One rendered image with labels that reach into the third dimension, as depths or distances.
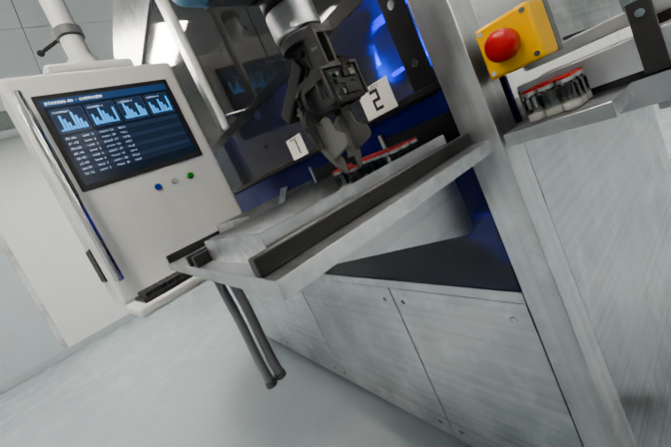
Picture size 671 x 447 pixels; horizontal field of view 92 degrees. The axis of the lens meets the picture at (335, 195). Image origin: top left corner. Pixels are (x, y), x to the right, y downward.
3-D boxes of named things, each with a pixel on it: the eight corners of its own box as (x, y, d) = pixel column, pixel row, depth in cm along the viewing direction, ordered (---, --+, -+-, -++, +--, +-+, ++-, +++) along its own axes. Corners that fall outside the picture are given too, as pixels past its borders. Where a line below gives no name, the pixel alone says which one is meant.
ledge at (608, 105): (541, 122, 56) (537, 111, 56) (640, 91, 46) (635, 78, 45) (507, 147, 48) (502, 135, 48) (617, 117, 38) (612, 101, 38)
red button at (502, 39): (500, 64, 45) (489, 37, 44) (530, 49, 41) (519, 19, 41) (487, 69, 43) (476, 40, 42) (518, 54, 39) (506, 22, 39)
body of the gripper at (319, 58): (335, 108, 44) (297, 22, 42) (305, 128, 51) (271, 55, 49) (371, 95, 48) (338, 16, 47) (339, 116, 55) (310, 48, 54)
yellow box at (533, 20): (511, 72, 50) (495, 27, 49) (564, 48, 44) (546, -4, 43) (489, 82, 46) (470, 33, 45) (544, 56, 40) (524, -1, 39)
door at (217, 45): (228, 130, 124) (156, -19, 118) (278, 76, 86) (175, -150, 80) (227, 131, 124) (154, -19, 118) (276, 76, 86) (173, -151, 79)
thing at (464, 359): (355, 265, 284) (315, 175, 274) (709, 281, 115) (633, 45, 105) (259, 339, 227) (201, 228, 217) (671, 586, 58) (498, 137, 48)
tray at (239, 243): (353, 183, 73) (347, 169, 73) (451, 154, 52) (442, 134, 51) (213, 260, 54) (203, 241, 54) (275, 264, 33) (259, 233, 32)
